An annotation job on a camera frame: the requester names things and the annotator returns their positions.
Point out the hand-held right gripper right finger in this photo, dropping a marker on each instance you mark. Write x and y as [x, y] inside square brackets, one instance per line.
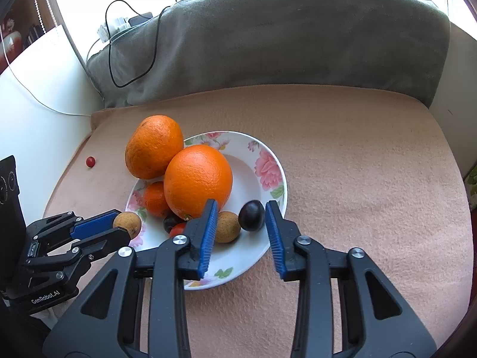
[275, 235]

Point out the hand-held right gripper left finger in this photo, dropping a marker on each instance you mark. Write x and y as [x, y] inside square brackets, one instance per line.
[208, 231]

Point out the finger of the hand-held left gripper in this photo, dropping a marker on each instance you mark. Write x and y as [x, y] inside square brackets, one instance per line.
[95, 225]
[104, 242]

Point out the dark purple plum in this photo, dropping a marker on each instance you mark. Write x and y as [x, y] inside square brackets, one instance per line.
[170, 223]
[251, 215]

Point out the red cherry tomato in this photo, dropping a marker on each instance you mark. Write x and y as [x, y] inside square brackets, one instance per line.
[177, 230]
[90, 162]

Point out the brown longan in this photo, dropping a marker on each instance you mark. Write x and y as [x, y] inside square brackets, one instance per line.
[129, 221]
[228, 227]

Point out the small orange tangerine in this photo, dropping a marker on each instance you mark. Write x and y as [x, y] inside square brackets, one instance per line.
[154, 199]

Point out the white floral plate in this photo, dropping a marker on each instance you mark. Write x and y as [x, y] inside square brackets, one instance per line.
[246, 164]

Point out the large smooth orange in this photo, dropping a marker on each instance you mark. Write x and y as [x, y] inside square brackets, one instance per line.
[197, 182]

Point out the large bumpy orange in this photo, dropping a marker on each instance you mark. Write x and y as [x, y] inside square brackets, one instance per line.
[152, 145]

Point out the peach blanket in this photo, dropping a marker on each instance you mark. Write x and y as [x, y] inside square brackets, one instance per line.
[354, 156]

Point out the grey-green blanket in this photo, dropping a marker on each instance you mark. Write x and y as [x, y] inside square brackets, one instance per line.
[279, 37]

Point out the white power strip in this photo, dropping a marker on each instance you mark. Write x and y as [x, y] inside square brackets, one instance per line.
[111, 28]

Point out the green patterned bag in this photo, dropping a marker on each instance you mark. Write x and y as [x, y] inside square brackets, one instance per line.
[471, 186]

